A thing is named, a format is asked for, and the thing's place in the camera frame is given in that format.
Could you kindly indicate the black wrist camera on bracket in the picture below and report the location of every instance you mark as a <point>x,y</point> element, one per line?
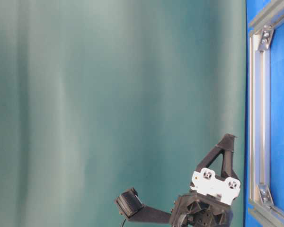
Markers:
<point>131,207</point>

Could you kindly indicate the lower steel corner bracket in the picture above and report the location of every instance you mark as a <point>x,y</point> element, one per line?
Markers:
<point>265,195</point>

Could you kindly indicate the aluminium extrusion frame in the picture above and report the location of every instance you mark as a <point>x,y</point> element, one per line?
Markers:
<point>259,123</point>

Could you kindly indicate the upper steel corner bracket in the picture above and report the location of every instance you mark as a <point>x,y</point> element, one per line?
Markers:
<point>266,35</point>

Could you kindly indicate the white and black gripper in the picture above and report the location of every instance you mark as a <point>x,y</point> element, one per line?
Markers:
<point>209,202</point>

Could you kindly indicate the steel corner bracket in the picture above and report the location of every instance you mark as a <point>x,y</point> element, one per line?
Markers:
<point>266,35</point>
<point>265,195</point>

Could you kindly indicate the green backdrop curtain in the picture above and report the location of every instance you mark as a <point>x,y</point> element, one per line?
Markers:
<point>98,96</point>

